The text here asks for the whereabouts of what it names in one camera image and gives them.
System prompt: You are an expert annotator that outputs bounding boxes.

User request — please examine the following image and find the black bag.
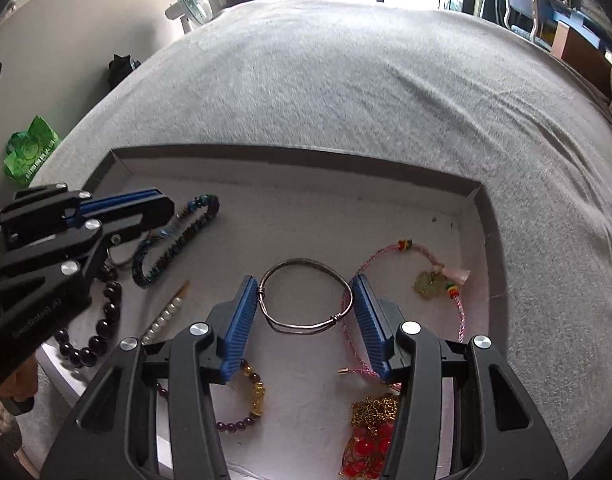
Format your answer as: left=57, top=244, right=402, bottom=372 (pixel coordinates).
left=108, top=54, right=141, bottom=93

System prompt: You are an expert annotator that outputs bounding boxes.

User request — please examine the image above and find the grey cardboard box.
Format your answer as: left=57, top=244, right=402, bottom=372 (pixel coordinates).
left=33, top=144, right=499, bottom=480

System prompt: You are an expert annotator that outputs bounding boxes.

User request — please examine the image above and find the blue green bead bracelet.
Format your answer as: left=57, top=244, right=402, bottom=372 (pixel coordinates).
left=132, top=194, right=221, bottom=288

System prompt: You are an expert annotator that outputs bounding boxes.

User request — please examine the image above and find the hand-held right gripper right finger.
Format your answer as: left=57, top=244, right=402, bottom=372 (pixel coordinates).
left=350, top=274, right=569, bottom=480

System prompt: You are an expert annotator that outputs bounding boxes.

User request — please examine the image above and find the silver bangle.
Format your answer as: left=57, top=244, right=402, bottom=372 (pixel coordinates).
left=258, top=258, right=354, bottom=335

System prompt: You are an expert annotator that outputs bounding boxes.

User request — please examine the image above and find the green plastic bag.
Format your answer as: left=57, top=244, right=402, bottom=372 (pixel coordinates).
left=3, top=115, right=61, bottom=186

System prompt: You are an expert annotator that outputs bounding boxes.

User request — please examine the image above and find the purple bead bracelet gold charm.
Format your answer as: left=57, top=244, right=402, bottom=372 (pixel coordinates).
left=156, top=357, right=267, bottom=433

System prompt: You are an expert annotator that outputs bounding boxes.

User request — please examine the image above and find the red bead gold chain necklace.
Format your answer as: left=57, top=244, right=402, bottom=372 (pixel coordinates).
left=340, top=392, right=401, bottom=478

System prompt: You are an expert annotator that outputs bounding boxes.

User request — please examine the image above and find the person's left hand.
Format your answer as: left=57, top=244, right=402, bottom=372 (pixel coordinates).
left=0, top=357, right=39, bottom=453

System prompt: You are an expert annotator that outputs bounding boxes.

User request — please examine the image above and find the dark bead bracelet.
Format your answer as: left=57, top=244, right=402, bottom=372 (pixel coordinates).
left=54, top=265, right=123, bottom=368

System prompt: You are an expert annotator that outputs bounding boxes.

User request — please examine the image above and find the white wall hook plate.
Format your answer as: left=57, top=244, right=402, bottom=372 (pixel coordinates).
left=0, top=0, right=44, bottom=31

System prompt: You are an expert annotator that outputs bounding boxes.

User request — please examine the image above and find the white standing fan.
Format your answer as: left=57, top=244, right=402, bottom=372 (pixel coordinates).
left=165, top=0, right=213, bottom=35

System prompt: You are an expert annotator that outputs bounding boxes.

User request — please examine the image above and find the pink cord bracelet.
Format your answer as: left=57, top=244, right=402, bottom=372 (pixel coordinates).
left=342, top=240, right=471, bottom=376

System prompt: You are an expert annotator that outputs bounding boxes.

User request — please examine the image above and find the wooden nightstand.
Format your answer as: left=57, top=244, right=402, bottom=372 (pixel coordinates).
left=536, top=0, right=612, bottom=96

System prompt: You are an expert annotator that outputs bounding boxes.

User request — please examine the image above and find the pearl hair clip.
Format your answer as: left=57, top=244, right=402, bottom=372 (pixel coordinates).
left=140, top=281, right=191, bottom=346

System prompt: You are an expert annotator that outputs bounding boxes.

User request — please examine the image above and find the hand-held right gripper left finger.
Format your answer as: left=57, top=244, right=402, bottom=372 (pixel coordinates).
left=40, top=274, right=259, bottom=480

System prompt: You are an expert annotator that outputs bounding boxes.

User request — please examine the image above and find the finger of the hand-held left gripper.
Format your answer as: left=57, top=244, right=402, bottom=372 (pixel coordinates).
left=0, top=196, right=175, bottom=286
left=0, top=183, right=161, bottom=250

